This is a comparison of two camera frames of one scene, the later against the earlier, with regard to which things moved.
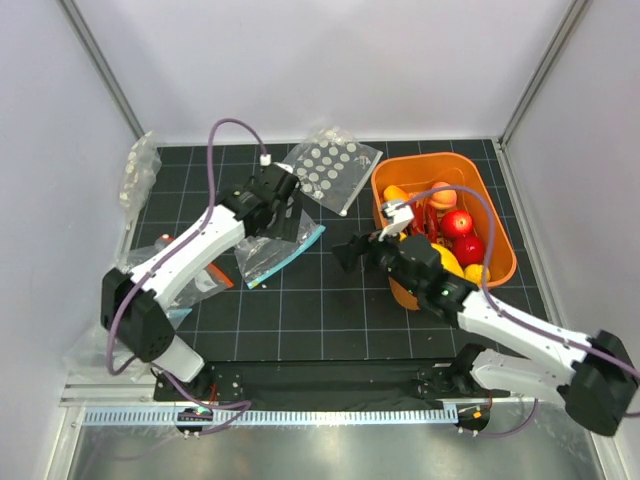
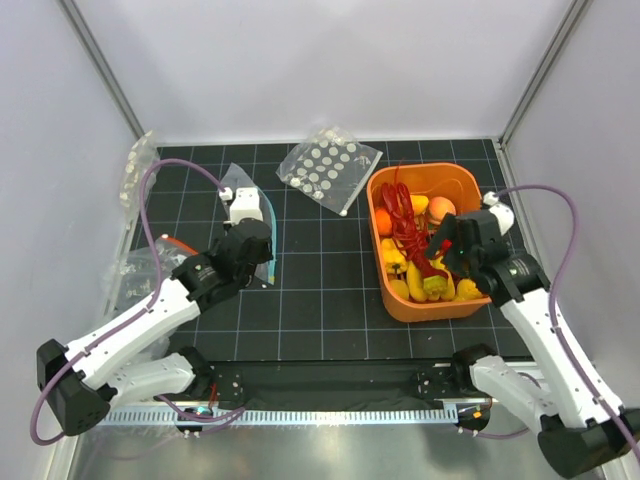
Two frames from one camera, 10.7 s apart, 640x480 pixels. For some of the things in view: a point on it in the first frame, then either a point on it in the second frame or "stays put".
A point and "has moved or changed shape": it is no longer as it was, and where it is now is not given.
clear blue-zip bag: (258, 258) has moved or changed shape
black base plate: (327, 380) stays put
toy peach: (444, 199) -> (439, 206)
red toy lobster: (426, 220) -> (409, 228)
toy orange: (393, 193) -> (383, 221)
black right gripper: (359, 244) -> (446, 230)
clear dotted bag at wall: (143, 164) stays put
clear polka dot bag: (332, 166) stays put
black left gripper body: (279, 212) -> (247, 276)
